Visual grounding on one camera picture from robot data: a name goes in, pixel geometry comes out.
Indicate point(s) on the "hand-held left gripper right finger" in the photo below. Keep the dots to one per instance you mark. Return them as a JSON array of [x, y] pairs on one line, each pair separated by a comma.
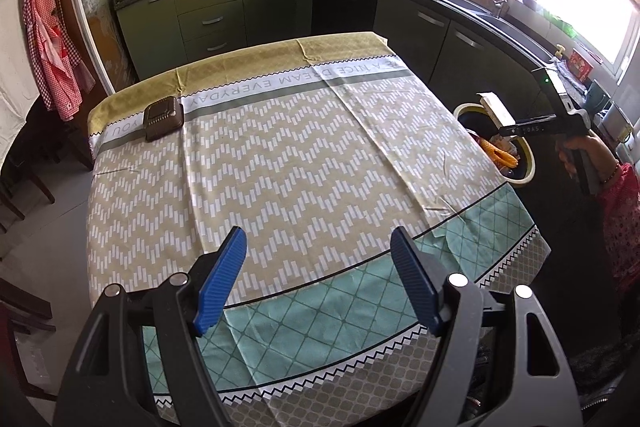
[[415, 282]]

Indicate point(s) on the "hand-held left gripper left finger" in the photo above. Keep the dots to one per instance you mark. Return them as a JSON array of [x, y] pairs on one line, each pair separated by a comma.
[[220, 282]]

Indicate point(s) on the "yellow round trash bin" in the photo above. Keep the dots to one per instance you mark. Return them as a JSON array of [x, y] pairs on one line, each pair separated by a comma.
[[527, 167]]

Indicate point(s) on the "orange snack packet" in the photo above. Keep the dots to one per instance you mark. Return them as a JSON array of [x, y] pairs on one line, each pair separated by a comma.
[[502, 155]]

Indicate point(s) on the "beige carton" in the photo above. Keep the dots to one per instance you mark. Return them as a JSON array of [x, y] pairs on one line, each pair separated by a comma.
[[495, 107]]

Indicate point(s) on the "person's right hand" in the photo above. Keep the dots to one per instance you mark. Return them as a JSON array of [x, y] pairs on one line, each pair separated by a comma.
[[602, 157]]

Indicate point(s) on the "metal container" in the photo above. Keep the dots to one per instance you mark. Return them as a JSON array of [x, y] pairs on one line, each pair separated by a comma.
[[615, 122]]

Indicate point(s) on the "red printed box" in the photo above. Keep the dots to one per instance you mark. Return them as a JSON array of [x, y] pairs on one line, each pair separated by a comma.
[[581, 64]]

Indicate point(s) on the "beige and teal patterned tablecloth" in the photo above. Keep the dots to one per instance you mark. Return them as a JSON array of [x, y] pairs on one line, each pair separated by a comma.
[[300, 147]]

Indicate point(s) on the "brown square box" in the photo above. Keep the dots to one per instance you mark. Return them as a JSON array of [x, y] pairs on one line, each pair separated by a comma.
[[162, 119]]

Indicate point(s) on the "dark wooden chair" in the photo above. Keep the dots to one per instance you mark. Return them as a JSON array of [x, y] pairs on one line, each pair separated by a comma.
[[20, 187]]

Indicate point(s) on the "green kitchen cabinets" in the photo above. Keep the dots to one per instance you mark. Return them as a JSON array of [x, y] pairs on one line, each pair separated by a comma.
[[210, 22]]

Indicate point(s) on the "red checkered apron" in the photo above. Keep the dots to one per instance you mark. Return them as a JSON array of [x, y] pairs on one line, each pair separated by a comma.
[[55, 42]]

